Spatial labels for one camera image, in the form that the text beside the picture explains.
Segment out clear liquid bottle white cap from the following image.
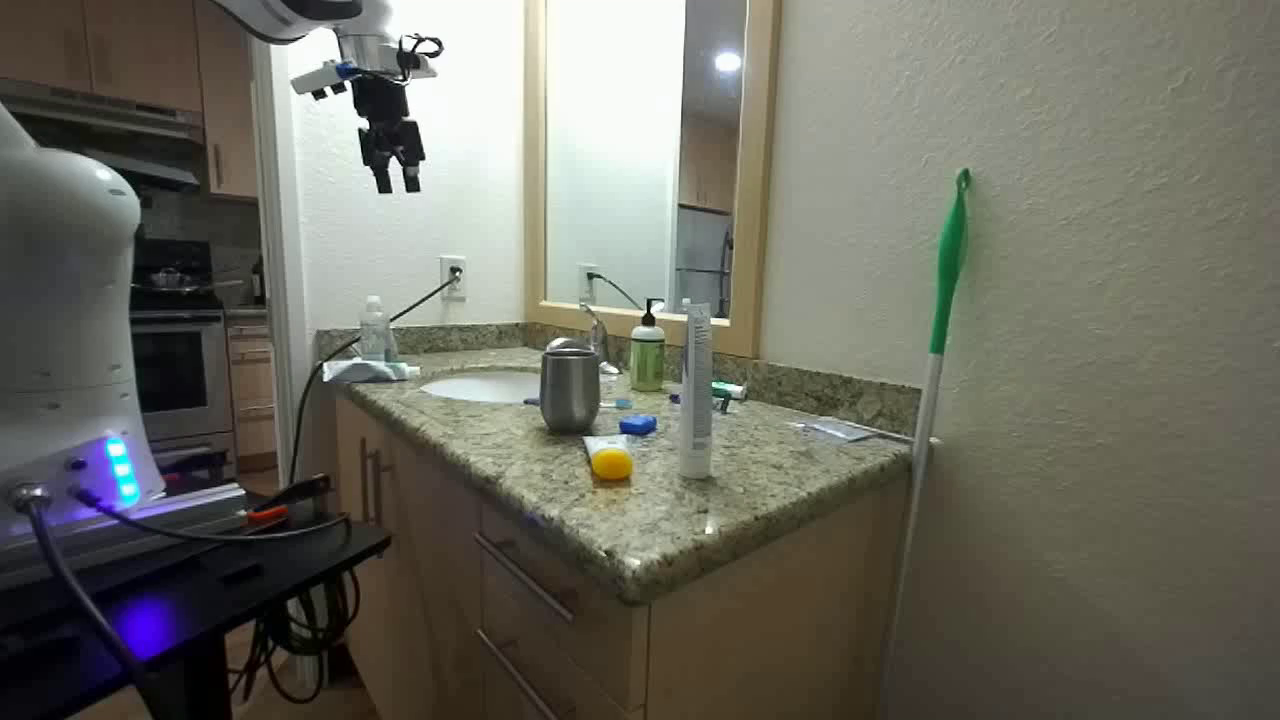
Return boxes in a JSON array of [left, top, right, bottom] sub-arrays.
[[355, 291, 398, 367]]

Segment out tall white standing tube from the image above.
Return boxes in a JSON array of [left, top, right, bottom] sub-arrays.
[[676, 299, 720, 482]]

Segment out wooden kitchen wall cabinets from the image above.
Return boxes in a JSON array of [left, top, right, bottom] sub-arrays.
[[0, 0, 264, 205]]

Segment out wood framed mirror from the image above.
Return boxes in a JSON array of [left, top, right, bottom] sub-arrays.
[[521, 0, 783, 365]]

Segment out white tube with yellow cap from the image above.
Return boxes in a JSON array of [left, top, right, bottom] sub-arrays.
[[578, 433, 640, 488]]

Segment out white oval sink basin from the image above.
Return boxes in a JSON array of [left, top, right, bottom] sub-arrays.
[[415, 365, 547, 409]]

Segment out aluminium base frame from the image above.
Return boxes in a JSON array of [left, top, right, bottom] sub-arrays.
[[0, 479, 255, 571]]

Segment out silver metal cup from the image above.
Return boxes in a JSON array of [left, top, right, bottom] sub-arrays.
[[536, 337, 606, 438]]

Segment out black cable bundle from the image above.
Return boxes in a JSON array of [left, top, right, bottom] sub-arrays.
[[227, 563, 368, 709]]

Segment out orange black clamp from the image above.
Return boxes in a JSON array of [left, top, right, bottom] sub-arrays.
[[234, 470, 337, 535]]

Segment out white wall outlet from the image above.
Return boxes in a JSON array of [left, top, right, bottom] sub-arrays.
[[435, 251, 472, 302]]

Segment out metal cabinet door handle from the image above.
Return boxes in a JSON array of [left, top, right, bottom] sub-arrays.
[[351, 438, 374, 529]]

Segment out green and white mop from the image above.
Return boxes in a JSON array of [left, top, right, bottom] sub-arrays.
[[873, 163, 978, 720]]

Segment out black power cord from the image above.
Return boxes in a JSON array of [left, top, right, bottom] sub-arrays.
[[278, 267, 465, 492]]

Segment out cooking pot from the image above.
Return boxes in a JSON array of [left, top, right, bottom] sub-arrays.
[[141, 259, 211, 299]]

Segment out black robot stand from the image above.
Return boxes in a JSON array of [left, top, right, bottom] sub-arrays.
[[0, 515, 395, 720]]

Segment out wooden kitchen base cabinet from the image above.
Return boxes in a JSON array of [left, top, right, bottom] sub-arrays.
[[220, 311, 285, 470]]

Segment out green soap pump bottle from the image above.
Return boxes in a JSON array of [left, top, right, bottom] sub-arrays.
[[626, 297, 672, 394]]

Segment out clear plastic wrapper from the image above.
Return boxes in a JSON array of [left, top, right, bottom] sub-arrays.
[[783, 413, 889, 446]]

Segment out black base cable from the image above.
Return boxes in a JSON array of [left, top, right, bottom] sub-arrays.
[[9, 482, 155, 696], [62, 482, 355, 549]]

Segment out kitchen range hood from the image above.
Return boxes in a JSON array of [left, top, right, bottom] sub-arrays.
[[0, 76, 211, 191]]

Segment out chrome sink faucet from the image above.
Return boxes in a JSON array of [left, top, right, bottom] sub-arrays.
[[576, 299, 625, 375]]

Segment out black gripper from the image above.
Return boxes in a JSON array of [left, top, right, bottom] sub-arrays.
[[347, 70, 431, 201]]

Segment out steel kitchen oven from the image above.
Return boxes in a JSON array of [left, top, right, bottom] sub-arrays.
[[126, 235, 239, 454]]

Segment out wooden vanity cabinet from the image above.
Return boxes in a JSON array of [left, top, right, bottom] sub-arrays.
[[322, 389, 920, 720]]

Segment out metal drawer handle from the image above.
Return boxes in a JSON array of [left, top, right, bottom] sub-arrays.
[[476, 529, 578, 626], [472, 623, 562, 720]]

